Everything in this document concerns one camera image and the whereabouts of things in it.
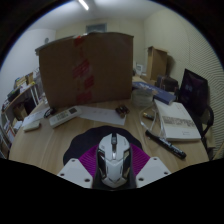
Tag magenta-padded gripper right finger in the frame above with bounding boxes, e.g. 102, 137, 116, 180
129, 143, 172, 189

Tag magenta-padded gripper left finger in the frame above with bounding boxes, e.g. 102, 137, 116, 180
56, 143, 99, 190

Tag white and black computer mouse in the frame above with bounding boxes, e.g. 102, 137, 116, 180
95, 132, 132, 189

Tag black scalloped mouse pad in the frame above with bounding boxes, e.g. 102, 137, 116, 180
62, 125, 144, 166

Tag black marker pen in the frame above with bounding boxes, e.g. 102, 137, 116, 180
144, 129, 187, 160

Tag white paper sheet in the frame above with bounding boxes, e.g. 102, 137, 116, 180
77, 105, 128, 127

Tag white remote control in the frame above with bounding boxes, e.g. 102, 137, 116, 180
48, 105, 83, 129

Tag white open book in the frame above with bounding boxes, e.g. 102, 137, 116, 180
153, 99, 202, 143

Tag small brown batteries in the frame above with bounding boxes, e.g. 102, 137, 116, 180
115, 104, 131, 118

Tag small black glasses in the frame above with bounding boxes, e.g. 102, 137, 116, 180
43, 107, 58, 119

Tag blue book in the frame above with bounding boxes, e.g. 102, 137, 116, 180
132, 80, 177, 106

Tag black chair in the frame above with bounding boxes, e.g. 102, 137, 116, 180
196, 104, 216, 158

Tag black monitor screen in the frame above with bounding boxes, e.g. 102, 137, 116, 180
178, 68, 210, 116

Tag large brown cardboard box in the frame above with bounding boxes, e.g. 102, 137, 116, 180
34, 31, 135, 109

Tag book-filled shelf unit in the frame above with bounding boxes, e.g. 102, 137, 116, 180
0, 69, 43, 158

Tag small brown cardboard box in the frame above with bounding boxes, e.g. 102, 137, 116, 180
145, 45, 169, 82

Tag ceiling tube light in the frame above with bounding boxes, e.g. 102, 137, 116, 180
77, 0, 90, 11

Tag white cable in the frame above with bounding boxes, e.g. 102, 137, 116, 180
138, 103, 161, 134

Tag wall window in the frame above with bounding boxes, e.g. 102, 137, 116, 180
85, 22, 108, 34

